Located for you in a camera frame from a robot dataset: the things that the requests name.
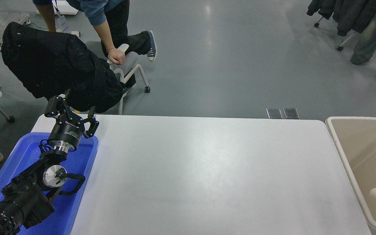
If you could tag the large pale bin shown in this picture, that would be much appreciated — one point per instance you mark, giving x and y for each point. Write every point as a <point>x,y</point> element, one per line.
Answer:
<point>364,153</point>

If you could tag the white rolling rack frame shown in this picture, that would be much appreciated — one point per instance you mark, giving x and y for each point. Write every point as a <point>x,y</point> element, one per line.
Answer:
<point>344,41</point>

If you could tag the person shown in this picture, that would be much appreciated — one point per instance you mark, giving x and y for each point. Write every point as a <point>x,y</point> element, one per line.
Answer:
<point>119,19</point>
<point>367,42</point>

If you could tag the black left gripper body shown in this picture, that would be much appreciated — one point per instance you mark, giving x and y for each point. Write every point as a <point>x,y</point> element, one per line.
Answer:
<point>66,130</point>

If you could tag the person's hand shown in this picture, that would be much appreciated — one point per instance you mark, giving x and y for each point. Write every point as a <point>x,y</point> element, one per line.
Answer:
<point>116,56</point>

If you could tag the white ID badge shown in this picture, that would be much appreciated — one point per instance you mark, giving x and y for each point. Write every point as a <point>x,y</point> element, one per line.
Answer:
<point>63,23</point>

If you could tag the small white floor box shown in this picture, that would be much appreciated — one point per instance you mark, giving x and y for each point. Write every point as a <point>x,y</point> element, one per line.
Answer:
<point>75,33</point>

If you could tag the black jacket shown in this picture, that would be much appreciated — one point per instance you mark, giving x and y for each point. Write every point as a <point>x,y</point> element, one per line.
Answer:
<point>51,62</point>

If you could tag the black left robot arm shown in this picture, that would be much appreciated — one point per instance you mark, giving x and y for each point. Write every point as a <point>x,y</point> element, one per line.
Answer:
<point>24,199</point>

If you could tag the metal floor outlet plate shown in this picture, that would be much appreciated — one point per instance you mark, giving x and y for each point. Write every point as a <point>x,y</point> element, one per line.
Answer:
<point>274,113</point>
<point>291,113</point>

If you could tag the blue plastic tray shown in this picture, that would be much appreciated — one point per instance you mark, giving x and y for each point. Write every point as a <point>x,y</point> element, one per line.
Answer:
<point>24,153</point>

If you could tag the grey metal base plate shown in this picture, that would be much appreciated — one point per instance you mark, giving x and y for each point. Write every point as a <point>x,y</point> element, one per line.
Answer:
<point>10,19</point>

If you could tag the grey white office chair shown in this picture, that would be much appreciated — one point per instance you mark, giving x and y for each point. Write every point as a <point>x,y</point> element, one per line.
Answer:
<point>131,65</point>

